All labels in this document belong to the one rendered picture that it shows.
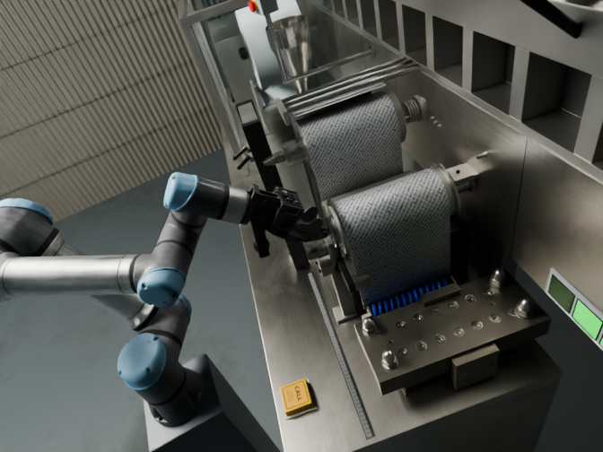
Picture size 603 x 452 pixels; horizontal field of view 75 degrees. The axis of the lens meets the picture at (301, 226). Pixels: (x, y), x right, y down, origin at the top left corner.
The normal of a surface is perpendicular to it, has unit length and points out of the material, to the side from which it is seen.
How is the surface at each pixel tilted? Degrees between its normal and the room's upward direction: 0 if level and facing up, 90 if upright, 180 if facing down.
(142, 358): 8
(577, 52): 90
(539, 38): 90
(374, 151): 92
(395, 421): 0
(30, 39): 90
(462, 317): 0
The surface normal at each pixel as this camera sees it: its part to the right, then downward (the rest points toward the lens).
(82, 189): 0.40, 0.52
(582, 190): -0.94, 0.34
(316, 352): -0.25, -0.73
